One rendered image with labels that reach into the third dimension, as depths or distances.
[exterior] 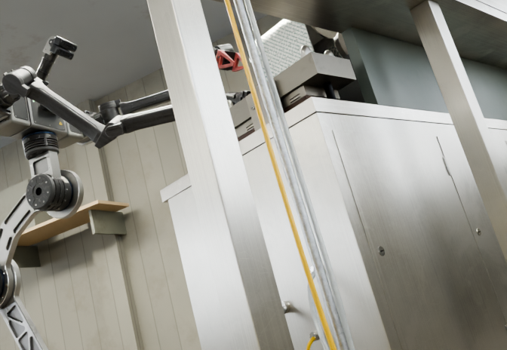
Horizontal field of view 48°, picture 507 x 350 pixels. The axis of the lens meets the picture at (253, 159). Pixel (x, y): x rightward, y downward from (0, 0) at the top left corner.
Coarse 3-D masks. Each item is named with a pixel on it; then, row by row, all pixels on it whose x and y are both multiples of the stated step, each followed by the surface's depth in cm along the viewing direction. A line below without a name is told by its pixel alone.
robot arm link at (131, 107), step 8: (152, 96) 250; (160, 96) 250; (168, 96) 251; (104, 104) 243; (112, 104) 244; (120, 104) 245; (128, 104) 246; (136, 104) 247; (144, 104) 248; (152, 104) 249; (160, 104) 254; (128, 112) 246
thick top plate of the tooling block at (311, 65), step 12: (300, 60) 142; (312, 60) 139; (324, 60) 142; (336, 60) 146; (348, 60) 150; (288, 72) 145; (300, 72) 142; (312, 72) 139; (324, 72) 140; (336, 72) 144; (348, 72) 147; (276, 84) 148; (288, 84) 145; (300, 84) 142; (312, 84) 144; (336, 84) 149; (240, 108) 158; (240, 120) 158
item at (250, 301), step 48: (192, 0) 88; (192, 48) 84; (432, 48) 152; (192, 96) 81; (192, 144) 81; (480, 144) 142; (240, 192) 79; (480, 192) 142; (240, 240) 76; (240, 288) 74; (240, 336) 74; (288, 336) 75
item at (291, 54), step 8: (304, 40) 167; (288, 48) 171; (296, 48) 169; (312, 48) 165; (280, 56) 174; (288, 56) 171; (296, 56) 169; (272, 64) 176; (280, 64) 174; (288, 64) 171; (264, 72) 179; (272, 72) 176; (280, 72) 174
